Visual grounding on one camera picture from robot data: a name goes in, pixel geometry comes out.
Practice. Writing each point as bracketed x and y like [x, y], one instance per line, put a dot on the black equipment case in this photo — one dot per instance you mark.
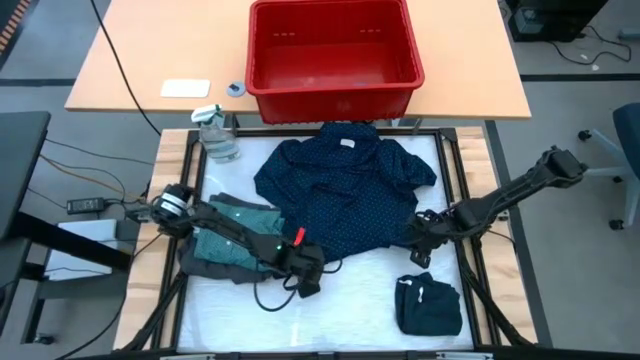
[550, 20]

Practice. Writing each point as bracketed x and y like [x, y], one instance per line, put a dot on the clear spray bottle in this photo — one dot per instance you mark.
[220, 145]

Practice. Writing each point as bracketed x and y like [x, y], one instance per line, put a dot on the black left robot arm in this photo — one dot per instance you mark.
[225, 227]

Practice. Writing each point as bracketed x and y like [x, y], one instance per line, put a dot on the dark grey shorts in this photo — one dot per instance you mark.
[205, 274]

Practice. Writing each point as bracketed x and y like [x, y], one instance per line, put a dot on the black aluminium table frame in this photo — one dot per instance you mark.
[446, 134]

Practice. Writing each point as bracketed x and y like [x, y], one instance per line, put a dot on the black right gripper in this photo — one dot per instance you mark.
[429, 231]

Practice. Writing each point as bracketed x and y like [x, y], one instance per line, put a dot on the navy blue garment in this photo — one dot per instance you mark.
[345, 195]

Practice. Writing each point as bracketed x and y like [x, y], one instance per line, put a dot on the white flat card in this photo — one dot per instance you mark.
[185, 88]

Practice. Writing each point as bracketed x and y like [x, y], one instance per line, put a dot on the light wooden desk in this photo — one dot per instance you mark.
[200, 40]

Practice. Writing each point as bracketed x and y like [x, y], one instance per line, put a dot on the red plastic laundry bin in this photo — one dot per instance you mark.
[335, 105]

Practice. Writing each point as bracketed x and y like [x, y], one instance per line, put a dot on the grey round disc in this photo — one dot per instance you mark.
[236, 89]

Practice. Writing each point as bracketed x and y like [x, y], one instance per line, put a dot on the teal patterned shirt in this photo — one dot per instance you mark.
[215, 250]

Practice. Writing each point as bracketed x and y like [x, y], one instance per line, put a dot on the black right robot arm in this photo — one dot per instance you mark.
[520, 187]

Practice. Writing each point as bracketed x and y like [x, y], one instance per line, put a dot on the white box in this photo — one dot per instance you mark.
[90, 231]

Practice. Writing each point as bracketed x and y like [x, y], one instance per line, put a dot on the orange black striped strip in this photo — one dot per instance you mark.
[15, 20]

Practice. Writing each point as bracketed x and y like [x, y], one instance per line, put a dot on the black power adapter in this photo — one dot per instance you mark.
[86, 206]

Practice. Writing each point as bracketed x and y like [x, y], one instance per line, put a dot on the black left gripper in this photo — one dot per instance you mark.
[306, 264]

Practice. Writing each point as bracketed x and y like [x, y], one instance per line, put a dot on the red tag on gripper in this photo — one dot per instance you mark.
[299, 236]

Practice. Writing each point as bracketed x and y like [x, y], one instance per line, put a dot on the black side table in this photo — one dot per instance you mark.
[20, 165]

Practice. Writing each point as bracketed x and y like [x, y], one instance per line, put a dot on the dark navy shorts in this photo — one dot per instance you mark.
[430, 310]

